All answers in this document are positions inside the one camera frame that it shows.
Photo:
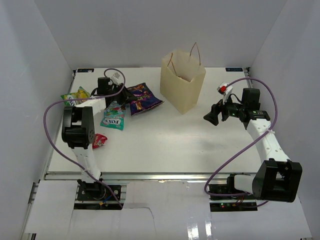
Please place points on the green yellow snack bag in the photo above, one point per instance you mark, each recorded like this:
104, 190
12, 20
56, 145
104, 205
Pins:
75, 97

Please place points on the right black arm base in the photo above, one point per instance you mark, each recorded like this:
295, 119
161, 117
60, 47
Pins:
222, 200

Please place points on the red small snack packet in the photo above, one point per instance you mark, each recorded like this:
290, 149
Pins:
99, 140

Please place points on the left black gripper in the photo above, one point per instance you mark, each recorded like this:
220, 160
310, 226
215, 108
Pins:
126, 97

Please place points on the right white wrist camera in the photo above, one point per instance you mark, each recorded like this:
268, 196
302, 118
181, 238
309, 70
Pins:
225, 90

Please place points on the blue table label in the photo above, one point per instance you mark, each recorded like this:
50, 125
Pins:
85, 70
234, 69

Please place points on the dark blue cracker snack bag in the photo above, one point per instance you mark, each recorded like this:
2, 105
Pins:
145, 99

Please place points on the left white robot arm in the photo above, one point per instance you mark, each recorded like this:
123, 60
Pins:
78, 125

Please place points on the aluminium front rail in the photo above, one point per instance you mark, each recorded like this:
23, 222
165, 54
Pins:
118, 183

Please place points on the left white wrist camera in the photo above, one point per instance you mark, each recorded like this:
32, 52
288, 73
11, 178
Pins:
116, 78

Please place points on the right blue table label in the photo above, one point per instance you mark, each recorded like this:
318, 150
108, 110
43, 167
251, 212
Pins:
234, 69

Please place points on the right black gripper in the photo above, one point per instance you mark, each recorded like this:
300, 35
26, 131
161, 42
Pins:
212, 116

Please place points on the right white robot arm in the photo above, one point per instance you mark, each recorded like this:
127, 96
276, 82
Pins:
278, 177

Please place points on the left blue table label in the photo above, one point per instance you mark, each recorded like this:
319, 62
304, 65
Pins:
85, 70

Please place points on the green Fox's mint candy bag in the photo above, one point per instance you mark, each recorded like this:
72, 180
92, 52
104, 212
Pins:
113, 116

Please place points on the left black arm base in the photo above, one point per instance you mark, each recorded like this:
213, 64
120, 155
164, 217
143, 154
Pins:
93, 192

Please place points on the beige paper bag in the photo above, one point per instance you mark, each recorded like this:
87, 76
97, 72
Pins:
181, 79

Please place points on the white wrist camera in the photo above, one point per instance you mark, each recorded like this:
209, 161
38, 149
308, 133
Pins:
116, 78
225, 90

